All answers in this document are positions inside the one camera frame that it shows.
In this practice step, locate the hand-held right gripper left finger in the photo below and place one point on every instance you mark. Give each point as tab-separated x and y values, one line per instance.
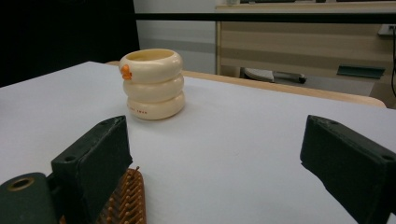
90	155

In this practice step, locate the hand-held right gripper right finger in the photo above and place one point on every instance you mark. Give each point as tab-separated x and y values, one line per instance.
348	155

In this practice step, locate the cream ringed holder cup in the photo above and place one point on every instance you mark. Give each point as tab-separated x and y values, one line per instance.
152	90

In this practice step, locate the dark green flat box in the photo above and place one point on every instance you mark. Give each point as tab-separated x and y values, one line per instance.
361	71

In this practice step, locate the grey chair base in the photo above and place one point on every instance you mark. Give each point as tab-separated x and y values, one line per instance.
261	74

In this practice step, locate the light wooden cabinet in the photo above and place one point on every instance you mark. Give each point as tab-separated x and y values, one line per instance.
299	46

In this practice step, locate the black curtain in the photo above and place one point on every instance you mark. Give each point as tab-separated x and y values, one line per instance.
62	31

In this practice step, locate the black horizontal bar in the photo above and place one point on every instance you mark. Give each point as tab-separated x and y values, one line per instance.
249	17

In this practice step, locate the white wall socket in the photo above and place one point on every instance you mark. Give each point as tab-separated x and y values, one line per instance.
386	30

